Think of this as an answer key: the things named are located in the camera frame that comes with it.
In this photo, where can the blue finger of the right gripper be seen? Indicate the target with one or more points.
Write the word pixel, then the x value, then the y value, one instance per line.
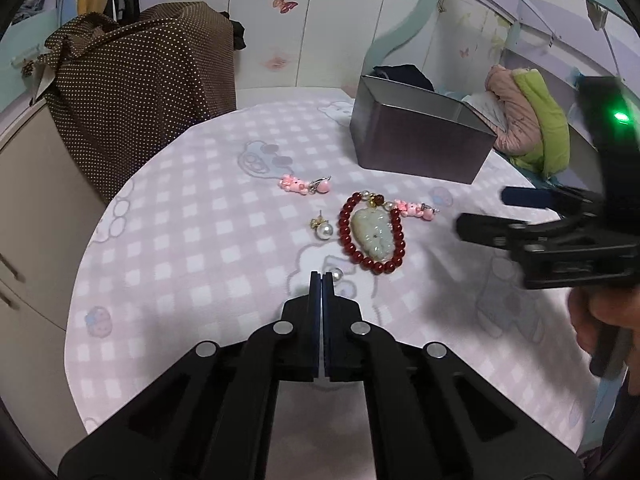
pixel 526 197

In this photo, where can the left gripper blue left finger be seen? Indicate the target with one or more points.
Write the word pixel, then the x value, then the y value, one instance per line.
pixel 299 360

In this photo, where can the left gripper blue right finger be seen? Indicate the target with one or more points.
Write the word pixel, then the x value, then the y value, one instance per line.
pixel 344 352

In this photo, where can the pearl stud earring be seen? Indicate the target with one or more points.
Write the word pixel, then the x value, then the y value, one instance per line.
pixel 337 274
pixel 321 227

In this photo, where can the pink bear earring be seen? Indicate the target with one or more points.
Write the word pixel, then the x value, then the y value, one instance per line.
pixel 415 210
pixel 293 184

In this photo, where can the pale green jade pendant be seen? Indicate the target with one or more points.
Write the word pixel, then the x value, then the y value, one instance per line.
pixel 372 231

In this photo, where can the person right hand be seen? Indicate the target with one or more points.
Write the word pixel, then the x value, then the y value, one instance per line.
pixel 606 324

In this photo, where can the pink and green jacket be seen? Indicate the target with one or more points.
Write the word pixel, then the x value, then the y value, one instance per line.
pixel 531 128

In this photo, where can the pink checkered tablecloth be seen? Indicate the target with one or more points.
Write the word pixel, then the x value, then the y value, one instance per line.
pixel 174 334

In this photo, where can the grey metal tin box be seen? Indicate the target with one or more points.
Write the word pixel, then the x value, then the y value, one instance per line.
pixel 400 128

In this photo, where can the folded dark clothes stack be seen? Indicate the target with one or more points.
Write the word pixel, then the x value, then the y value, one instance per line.
pixel 404 74

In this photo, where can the white lower cabinet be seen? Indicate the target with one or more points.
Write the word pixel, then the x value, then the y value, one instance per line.
pixel 48 213

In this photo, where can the brown polka dot cloth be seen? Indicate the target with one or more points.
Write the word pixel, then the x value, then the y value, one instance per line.
pixel 119 94

